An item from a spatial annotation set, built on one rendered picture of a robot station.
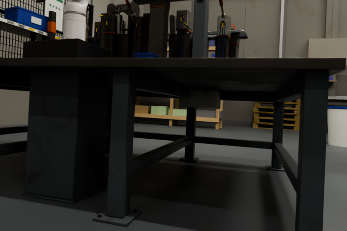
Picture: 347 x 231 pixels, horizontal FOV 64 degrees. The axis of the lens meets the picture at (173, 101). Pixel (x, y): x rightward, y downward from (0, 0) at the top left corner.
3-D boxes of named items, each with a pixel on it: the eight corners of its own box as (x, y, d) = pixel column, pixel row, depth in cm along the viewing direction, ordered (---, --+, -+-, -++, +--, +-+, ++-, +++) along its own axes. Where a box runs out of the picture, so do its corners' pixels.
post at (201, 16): (206, 73, 160) (210, -3, 160) (203, 71, 152) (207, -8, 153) (193, 73, 162) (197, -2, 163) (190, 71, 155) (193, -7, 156)
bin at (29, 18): (52, 34, 224) (53, 18, 225) (16, 23, 197) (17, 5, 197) (38, 36, 232) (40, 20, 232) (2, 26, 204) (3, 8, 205)
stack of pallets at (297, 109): (296, 129, 804) (297, 99, 805) (301, 131, 723) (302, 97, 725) (252, 126, 838) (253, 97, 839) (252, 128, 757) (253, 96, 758)
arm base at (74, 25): (75, 44, 145) (76, 9, 145) (47, 46, 152) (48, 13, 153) (98, 51, 162) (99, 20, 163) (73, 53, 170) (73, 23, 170)
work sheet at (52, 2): (62, 32, 262) (64, -1, 263) (43, 25, 241) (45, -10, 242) (60, 32, 263) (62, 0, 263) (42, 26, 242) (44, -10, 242)
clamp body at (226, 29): (229, 78, 173) (231, 19, 173) (225, 76, 162) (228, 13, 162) (217, 78, 175) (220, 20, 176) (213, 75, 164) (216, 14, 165)
